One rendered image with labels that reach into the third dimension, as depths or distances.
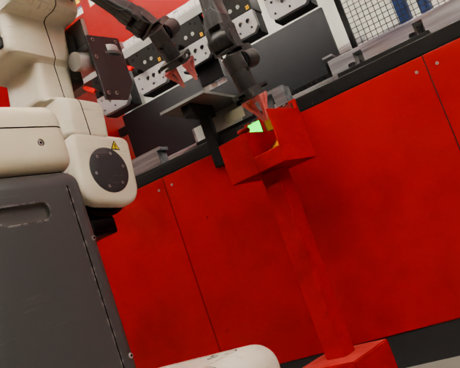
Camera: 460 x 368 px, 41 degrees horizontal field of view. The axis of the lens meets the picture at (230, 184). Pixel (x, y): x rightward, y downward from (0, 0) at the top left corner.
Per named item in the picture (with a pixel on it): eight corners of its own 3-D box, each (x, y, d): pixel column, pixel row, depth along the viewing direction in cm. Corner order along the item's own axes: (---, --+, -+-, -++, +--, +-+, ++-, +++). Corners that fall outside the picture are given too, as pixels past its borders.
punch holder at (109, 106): (102, 117, 247) (90, 79, 250) (116, 118, 255) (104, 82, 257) (130, 101, 240) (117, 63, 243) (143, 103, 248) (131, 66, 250)
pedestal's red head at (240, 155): (231, 185, 177) (211, 127, 180) (263, 179, 190) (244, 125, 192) (285, 160, 165) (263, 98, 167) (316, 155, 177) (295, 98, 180)
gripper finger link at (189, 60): (188, 82, 212) (172, 58, 209) (204, 72, 209) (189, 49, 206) (182, 90, 207) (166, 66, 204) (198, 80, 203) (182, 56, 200)
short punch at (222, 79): (204, 92, 228) (196, 69, 229) (207, 93, 230) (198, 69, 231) (225, 80, 223) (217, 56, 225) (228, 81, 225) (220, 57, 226)
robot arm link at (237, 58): (216, 59, 171) (231, 49, 168) (228, 55, 177) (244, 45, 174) (228, 81, 172) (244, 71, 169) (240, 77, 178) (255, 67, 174)
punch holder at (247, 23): (223, 49, 219) (208, 6, 222) (235, 52, 227) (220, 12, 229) (259, 29, 212) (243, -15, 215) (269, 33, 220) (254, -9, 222)
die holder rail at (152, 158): (74, 212, 259) (68, 191, 260) (85, 212, 264) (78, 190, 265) (166, 169, 235) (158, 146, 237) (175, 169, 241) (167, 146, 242)
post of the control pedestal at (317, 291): (326, 361, 170) (260, 175, 177) (337, 353, 174) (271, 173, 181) (345, 356, 166) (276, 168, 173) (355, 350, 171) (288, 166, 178)
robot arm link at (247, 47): (204, 41, 173) (228, 27, 168) (225, 36, 182) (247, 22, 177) (223, 80, 174) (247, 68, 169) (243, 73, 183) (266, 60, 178)
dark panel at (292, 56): (149, 198, 305) (122, 116, 311) (151, 198, 307) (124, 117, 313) (358, 104, 252) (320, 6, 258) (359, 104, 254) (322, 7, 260)
